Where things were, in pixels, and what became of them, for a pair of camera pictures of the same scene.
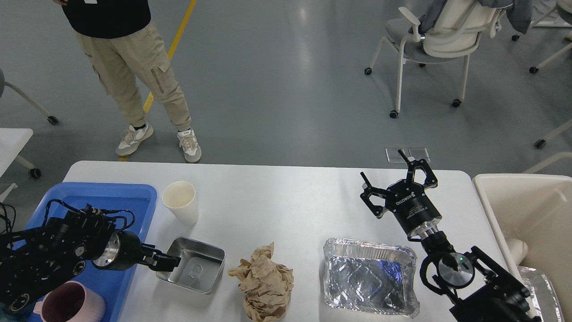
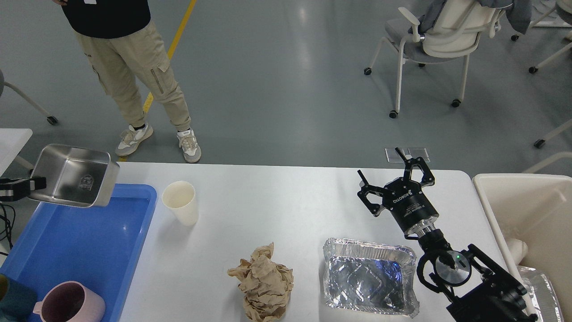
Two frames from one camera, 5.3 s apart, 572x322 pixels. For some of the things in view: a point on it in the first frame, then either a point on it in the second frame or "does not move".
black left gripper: (123, 250) → (16, 189)
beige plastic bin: (537, 209) does not move
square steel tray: (201, 267) → (76, 176)
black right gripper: (408, 200) does not move
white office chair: (456, 36) does not move
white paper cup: (179, 197) does not move
